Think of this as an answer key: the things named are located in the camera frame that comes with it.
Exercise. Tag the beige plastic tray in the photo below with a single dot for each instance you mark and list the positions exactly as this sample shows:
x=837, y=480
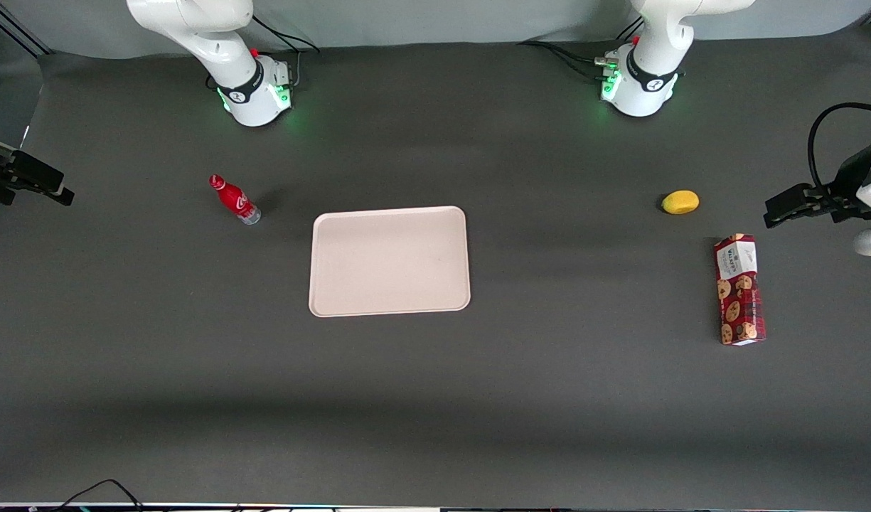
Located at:
x=389, y=262

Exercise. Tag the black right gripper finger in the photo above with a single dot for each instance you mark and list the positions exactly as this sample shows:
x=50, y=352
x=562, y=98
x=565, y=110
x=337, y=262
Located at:
x=55, y=194
x=38, y=172

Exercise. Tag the red coke bottle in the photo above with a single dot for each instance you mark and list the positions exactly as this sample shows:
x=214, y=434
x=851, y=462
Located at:
x=233, y=198

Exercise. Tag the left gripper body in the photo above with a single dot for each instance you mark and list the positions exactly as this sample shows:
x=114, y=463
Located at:
x=847, y=178

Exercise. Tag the red tartan cookie box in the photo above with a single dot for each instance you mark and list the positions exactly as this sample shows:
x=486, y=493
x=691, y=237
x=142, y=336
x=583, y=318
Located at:
x=739, y=291

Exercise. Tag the dark grey table mat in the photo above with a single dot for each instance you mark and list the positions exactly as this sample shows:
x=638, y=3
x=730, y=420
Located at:
x=549, y=391

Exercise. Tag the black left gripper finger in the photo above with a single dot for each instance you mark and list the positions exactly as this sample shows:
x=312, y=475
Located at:
x=825, y=195
x=791, y=210

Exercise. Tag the yellow lemon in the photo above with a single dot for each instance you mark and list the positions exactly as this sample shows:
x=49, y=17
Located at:
x=680, y=202

